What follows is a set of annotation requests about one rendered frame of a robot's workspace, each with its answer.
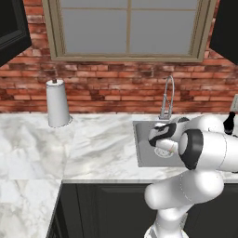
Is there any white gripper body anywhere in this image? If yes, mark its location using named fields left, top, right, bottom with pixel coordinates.
left=157, top=139, right=179, bottom=154

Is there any grey steel sink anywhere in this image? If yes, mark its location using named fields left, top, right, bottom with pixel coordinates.
left=132, top=119, right=193, bottom=168

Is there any large black bottle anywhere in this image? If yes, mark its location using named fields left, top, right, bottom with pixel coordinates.
left=222, top=111, right=237, bottom=136

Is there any silver spring tap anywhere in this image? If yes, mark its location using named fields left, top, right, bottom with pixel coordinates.
left=158, top=74, right=176, bottom=121

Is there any black cupboard door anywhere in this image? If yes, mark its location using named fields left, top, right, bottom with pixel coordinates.
left=76, top=183, right=159, bottom=238
left=183, top=182, right=238, bottom=238

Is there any white paper towel roll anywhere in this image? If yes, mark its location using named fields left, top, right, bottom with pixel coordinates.
left=46, top=78, right=73, bottom=128

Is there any beige framed window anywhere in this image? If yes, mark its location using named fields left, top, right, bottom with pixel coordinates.
left=41, top=0, right=218, bottom=63

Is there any black corner cupboard panel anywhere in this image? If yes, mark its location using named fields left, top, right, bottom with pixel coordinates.
left=46, top=183, right=78, bottom=238

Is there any pale wall socket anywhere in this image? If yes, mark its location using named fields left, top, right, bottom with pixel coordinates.
left=231, top=94, right=238, bottom=112

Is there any black wall cupboard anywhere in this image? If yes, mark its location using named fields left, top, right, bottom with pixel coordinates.
left=0, top=0, right=33, bottom=67
left=209, top=0, right=238, bottom=66

